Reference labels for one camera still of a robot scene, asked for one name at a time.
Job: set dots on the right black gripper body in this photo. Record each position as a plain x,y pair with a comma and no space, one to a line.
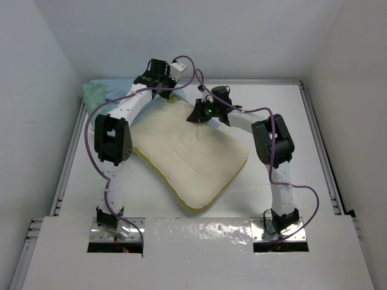
207,110

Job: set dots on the cream pillow with yellow edge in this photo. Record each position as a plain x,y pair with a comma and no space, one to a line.
197,161

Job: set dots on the green and blue pillowcase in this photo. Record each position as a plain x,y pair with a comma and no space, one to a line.
99,95

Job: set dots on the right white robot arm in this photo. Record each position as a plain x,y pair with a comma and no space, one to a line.
273,143

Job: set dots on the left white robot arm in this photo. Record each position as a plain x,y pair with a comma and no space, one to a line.
112,137

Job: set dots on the white front cover board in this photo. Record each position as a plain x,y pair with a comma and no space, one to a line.
197,254

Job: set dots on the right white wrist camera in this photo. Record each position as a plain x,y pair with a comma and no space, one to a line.
207,98

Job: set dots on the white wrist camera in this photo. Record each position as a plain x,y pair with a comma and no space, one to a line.
207,98
176,70

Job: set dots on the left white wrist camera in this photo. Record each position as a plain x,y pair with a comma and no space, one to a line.
176,70

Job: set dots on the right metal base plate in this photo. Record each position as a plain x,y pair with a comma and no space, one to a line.
262,234

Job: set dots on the metal base plate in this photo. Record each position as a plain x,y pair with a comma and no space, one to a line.
123,232
262,234

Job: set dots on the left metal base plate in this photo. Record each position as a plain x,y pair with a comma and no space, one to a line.
123,232

